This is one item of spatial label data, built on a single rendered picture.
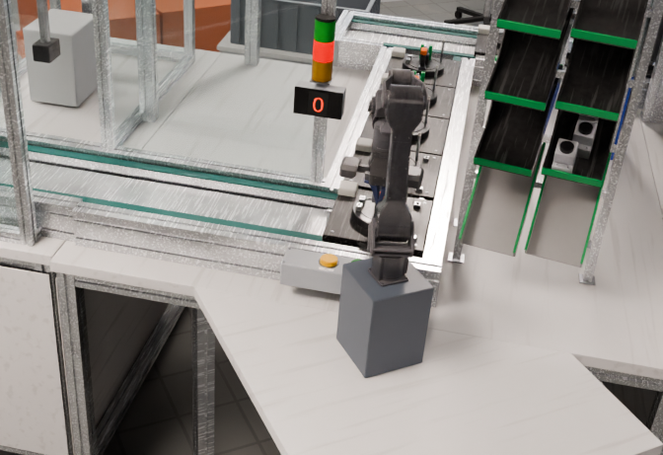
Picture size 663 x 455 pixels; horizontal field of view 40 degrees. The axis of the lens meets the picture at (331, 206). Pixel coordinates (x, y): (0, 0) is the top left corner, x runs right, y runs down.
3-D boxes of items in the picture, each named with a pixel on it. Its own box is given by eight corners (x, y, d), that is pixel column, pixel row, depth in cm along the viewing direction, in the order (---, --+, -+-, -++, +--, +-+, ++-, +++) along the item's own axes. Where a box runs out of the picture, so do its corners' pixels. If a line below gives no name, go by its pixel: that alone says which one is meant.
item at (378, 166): (371, 149, 204) (368, 161, 199) (404, 154, 204) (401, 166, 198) (368, 174, 207) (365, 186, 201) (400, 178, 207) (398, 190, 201)
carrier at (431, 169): (432, 204, 236) (439, 161, 230) (340, 189, 239) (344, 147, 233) (441, 162, 257) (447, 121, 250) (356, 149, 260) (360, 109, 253)
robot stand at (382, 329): (364, 379, 191) (373, 301, 180) (335, 338, 201) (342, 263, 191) (422, 362, 196) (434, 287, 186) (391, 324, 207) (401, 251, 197)
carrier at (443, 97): (448, 124, 278) (454, 86, 271) (370, 113, 281) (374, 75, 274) (455, 94, 298) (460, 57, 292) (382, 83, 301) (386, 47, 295)
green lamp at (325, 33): (332, 43, 215) (333, 24, 213) (311, 41, 216) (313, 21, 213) (336, 37, 219) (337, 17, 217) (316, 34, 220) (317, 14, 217)
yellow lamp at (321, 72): (330, 83, 220) (331, 64, 218) (309, 80, 221) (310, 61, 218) (333, 75, 225) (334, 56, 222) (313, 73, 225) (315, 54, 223)
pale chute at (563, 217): (581, 267, 209) (582, 264, 205) (524, 253, 213) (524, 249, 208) (611, 155, 215) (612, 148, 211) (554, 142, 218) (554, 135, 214)
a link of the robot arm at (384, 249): (412, 261, 183) (415, 234, 180) (367, 259, 183) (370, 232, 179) (408, 243, 189) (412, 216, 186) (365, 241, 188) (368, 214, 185)
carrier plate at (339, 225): (421, 258, 215) (423, 250, 213) (322, 241, 218) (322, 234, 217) (432, 207, 235) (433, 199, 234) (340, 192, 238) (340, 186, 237)
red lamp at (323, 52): (331, 64, 218) (332, 44, 215) (310, 61, 218) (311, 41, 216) (334, 56, 222) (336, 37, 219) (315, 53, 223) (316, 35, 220)
